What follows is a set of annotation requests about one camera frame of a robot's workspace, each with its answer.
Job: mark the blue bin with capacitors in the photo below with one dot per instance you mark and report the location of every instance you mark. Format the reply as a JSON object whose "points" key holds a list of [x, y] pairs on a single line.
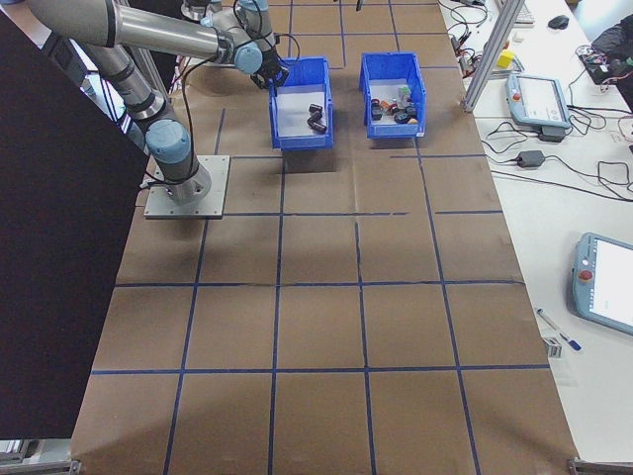
{"points": [[301, 142]]}

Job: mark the blue bin with buttons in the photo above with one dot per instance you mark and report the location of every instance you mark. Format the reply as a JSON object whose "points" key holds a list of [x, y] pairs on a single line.
{"points": [[395, 131]]}

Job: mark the red push button grey block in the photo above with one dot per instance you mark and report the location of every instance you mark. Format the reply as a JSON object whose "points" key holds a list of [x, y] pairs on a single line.
{"points": [[377, 111]]}

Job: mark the orange push button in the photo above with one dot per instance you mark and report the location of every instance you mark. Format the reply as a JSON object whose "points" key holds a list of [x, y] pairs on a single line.
{"points": [[390, 105]]}

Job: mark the green push button white body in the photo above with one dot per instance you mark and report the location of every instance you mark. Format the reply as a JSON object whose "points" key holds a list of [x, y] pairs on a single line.
{"points": [[404, 94]]}

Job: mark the white foam pad under capacitors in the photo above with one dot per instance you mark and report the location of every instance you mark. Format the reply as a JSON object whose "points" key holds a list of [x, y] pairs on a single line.
{"points": [[292, 119]]}

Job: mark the small mixed parts in bin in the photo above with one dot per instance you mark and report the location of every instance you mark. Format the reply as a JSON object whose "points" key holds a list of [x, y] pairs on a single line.
{"points": [[383, 91]]}

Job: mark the yellow cube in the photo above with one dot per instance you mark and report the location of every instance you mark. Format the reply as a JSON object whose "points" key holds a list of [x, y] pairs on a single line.
{"points": [[505, 59]]}

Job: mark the small white block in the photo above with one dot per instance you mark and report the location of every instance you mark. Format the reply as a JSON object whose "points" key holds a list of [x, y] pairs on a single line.
{"points": [[517, 37]]}

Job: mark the white keyboard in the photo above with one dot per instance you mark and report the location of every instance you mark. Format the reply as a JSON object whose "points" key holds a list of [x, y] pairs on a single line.
{"points": [[525, 12]]}

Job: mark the grey teach pendant white screen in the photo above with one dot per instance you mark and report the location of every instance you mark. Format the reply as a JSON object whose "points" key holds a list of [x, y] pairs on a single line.
{"points": [[608, 282], [536, 99]]}

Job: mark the black power adapter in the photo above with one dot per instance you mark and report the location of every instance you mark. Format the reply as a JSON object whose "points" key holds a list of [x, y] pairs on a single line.
{"points": [[552, 134], [530, 159]]}

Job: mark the black computer mouse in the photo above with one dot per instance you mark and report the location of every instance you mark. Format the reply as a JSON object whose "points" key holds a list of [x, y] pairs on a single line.
{"points": [[559, 22]]}

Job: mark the black jacket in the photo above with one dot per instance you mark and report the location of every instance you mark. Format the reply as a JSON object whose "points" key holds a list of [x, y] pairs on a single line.
{"points": [[615, 44]]}

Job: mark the white blue pen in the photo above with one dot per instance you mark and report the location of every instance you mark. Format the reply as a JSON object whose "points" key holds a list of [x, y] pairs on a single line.
{"points": [[556, 327]]}

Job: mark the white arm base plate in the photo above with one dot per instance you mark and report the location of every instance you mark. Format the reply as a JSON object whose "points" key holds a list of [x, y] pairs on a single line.
{"points": [[217, 198]]}

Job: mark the tall aluminium desk post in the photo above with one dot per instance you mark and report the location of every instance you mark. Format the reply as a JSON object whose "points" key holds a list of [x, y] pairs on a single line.
{"points": [[487, 59]]}

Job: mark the black frame cover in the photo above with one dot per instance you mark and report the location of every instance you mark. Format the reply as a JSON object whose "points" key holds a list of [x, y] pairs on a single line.
{"points": [[49, 247]]}

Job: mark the aluminium frame rail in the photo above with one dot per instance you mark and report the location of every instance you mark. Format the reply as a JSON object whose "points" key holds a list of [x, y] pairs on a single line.
{"points": [[34, 457]]}

